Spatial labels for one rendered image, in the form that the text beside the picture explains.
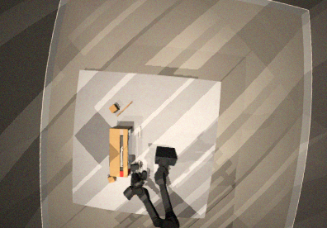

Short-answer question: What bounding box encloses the small brown cardboard box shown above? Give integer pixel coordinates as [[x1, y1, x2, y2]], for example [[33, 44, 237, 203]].
[[109, 104, 120, 113]]

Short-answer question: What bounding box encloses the brown cube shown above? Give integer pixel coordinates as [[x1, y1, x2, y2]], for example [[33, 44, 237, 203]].
[[108, 176, 116, 183]]

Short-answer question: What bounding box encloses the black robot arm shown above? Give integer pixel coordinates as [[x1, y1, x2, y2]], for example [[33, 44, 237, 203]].
[[123, 158, 179, 228]]

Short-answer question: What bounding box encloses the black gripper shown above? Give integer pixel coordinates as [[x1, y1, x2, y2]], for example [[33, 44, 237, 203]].
[[130, 163, 140, 187]]

